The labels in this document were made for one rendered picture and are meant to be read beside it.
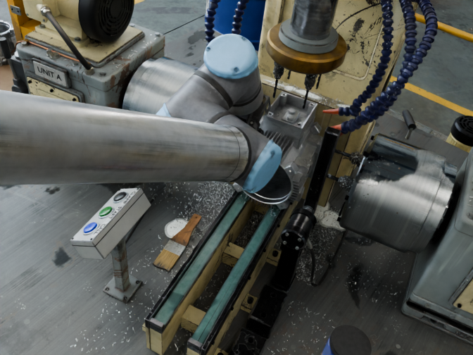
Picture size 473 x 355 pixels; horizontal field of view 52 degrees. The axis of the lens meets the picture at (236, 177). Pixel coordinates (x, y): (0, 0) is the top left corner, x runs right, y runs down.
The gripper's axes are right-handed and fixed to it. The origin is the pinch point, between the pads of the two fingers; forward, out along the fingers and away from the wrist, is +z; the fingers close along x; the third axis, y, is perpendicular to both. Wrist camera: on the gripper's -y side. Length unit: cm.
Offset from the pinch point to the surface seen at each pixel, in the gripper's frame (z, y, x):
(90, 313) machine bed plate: 4, -52, 17
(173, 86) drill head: -3.9, 5.5, 22.8
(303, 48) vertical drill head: -19.0, 17.7, -7.1
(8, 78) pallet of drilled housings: 122, 24, 182
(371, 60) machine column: 2.6, 33.3, -19.1
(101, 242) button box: -18.2, -36.1, 13.0
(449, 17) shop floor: 287, 276, -41
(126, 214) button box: -14.0, -28.8, 13.1
